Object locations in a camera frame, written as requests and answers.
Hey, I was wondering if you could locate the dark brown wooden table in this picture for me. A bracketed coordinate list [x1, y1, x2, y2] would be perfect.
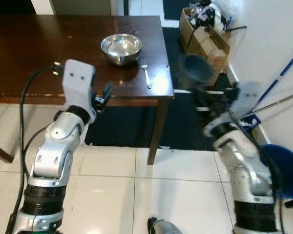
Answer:
[0, 15, 175, 165]

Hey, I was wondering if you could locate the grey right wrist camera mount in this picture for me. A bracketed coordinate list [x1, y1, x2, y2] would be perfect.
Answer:
[231, 81, 263, 121]

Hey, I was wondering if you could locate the silver broom handle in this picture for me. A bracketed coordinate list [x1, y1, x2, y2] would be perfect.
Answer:
[241, 91, 293, 120]

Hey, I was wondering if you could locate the dark blue bowl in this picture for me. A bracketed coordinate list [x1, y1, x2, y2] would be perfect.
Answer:
[178, 53, 216, 92]

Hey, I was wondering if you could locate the cardboard box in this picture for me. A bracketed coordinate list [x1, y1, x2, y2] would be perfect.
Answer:
[179, 7, 231, 74]

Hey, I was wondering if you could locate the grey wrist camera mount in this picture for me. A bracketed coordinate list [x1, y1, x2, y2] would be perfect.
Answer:
[62, 59, 96, 113]
[231, 81, 263, 121]

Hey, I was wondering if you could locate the blue bucket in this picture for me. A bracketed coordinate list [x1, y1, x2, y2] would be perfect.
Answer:
[260, 143, 293, 200]

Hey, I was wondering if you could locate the white plastic bag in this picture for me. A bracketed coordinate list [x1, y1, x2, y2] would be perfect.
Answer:
[205, 0, 233, 27]

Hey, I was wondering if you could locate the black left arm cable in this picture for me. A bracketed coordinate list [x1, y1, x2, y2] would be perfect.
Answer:
[6, 62, 65, 234]

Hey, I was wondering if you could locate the steel bowl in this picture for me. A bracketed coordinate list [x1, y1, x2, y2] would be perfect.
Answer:
[100, 33, 143, 67]

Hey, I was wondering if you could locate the blue dustpan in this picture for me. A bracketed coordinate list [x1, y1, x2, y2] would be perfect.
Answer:
[241, 114, 260, 133]

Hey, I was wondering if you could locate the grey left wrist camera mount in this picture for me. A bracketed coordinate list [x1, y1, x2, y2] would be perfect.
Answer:
[62, 59, 96, 113]

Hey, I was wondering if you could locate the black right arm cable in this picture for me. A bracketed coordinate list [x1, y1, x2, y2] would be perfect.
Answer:
[225, 111, 285, 234]

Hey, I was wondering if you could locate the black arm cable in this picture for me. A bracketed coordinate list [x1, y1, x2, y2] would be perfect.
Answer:
[6, 62, 65, 234]
[225, 111, 285, 234]

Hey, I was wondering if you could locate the metal fork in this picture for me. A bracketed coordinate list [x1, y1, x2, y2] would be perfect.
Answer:
[139, 57, 152, 90]

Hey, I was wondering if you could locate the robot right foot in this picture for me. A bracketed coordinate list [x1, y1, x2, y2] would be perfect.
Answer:
[147, 217, 183, 234]

